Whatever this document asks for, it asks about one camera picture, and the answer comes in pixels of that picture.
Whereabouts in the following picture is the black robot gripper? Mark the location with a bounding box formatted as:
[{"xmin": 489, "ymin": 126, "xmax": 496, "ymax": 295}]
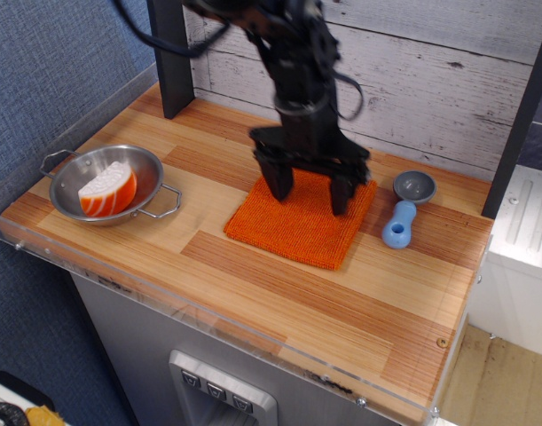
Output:
[{"xmin": 249, "ymin": 99, "xmax": 369, "ymax": 216}]

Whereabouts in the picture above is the orange knitted towel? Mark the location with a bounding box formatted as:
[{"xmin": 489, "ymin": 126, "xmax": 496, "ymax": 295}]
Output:
[{"xmin": 224, "ymin": 170, "xmax": 377, "ymax": 271}]

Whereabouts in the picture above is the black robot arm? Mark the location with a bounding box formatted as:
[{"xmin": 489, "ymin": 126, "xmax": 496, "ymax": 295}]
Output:
[{"xmin": 184, "ymin": 1, "xmax": 370, "ymax": 216}]

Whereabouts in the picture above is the clear acrylic counter guard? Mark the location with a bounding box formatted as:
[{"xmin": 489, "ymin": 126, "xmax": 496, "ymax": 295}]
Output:
[{"xmin": 0, "ymin": 51, "xmax": 501, "ymax": 425}]

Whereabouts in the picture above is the grey blue plastic scoop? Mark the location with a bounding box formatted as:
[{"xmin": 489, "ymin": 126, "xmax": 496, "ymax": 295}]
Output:
[{"xmin": 381, "ymin": 170, "xmax": 437, "ymax": 249}]

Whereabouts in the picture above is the orange white salmon sushi toy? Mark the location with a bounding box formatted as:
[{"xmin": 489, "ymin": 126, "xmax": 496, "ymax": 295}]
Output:
[{"xmin": 78, "ymin": 162, "xmax": 137, "ymax": 217}]

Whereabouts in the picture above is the white ridged side appliance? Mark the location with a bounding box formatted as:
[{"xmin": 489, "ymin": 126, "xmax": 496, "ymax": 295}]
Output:
[{"xmin": 467, "ymin": 166, "xmax": 542, "ymax": 355}]

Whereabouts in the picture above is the silver dispenser panel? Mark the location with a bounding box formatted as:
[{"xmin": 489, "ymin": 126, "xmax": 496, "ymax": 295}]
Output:
[{"xmin": 169, "ymin": 350, "xmax": 279, "ymax": 425}]

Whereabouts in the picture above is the yellow object at corner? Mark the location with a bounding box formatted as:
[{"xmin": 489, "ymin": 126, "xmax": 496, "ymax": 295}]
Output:
[{"xmin": 25, "ymin": 406, "xmax": 67, "ymax": 426}]

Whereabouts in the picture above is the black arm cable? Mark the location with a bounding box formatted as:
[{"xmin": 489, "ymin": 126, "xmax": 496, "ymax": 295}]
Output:
[{"xmin": 113, "ymin": 0, "xmax": 231, "ymax": 59}]

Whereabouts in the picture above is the dark left upright post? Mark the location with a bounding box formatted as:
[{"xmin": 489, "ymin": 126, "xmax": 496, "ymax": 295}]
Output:
[{"xmin": 147, "ymin": 0, "xmax": 195, "ymax": 119}]

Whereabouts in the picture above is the dark upright post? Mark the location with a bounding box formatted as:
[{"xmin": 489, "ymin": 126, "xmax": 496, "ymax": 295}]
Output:
[
  {"xmin": 147, "ymin": 0, "xmax": 195, "ymax": 119},
  {"xmin": 482, "ymin": 42, "xmax": 542, "ymax": 219}
]

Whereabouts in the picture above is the steel two-handled bowl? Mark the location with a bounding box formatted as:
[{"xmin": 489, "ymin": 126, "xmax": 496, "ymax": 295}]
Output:
[{"xmin": 40, "ymin": 145, "xmax": 182, "ymax": 225}]

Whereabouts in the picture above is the dark right upright post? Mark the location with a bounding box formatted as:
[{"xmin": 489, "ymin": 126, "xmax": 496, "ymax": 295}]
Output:
[{"xmin": 482, "ymin": 42, "xmax": 542, "ymax": 219}]

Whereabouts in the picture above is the black woven basket handle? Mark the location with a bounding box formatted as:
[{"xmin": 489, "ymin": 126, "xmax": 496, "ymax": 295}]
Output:
[{"xmin": 0, "ymin": 402, "xmax": 30, "ymax": 426}]

